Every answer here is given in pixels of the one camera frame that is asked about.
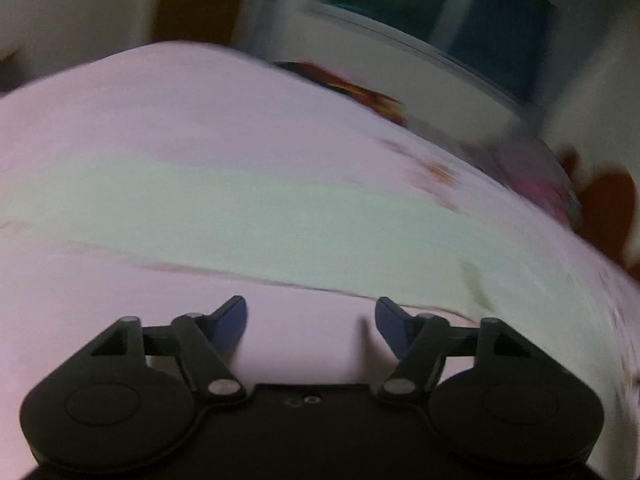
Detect red orange blanket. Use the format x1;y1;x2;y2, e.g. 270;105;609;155
300;62;408;128

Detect brown wooden headboard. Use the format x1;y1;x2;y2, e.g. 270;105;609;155
557;145;640;267

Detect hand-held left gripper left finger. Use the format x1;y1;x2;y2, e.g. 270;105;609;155
90;295;249;404

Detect pink folded clothes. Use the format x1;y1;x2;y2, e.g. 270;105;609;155
510;160;585;231

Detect white towel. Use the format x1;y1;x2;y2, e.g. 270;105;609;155
0;152;506;323

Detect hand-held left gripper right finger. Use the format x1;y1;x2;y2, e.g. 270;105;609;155
374;296;534;404

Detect grey folded garment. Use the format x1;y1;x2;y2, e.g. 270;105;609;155
462;135;556;191

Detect window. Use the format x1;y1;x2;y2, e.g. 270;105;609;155
310;0;566;107

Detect brown wooden wardrobe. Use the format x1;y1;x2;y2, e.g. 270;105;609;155
152;0;251;52

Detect grey curtain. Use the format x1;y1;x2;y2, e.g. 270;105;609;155
234;0;331;57

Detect pink floral bed sheet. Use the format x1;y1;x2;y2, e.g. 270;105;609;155
0;40;640;480

